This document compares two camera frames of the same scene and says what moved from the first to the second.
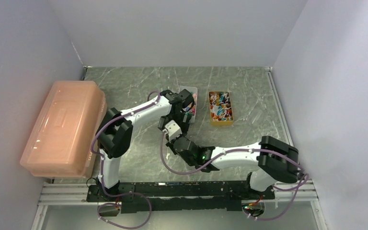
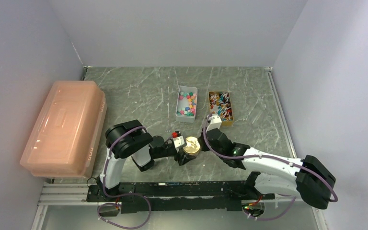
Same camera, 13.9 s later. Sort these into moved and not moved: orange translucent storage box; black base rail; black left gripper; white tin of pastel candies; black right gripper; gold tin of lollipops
Moved: black left gripper; black right gripper
Not moved: white tin of pastel candies; black base rail; orange translucent storage box; gold tin of lollipops
